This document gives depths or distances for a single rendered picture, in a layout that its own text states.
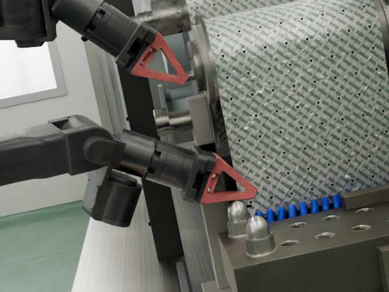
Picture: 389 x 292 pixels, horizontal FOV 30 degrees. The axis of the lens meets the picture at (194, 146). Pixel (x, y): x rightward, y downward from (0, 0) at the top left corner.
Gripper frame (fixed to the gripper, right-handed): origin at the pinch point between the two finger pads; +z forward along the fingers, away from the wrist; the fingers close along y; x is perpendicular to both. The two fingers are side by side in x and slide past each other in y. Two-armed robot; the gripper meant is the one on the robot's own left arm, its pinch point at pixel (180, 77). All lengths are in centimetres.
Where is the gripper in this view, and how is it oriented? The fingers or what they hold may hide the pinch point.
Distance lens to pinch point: 103.0
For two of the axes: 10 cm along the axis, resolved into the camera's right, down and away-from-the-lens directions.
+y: 1.3, 1.8, -9.7
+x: 5.6, -8.2, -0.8
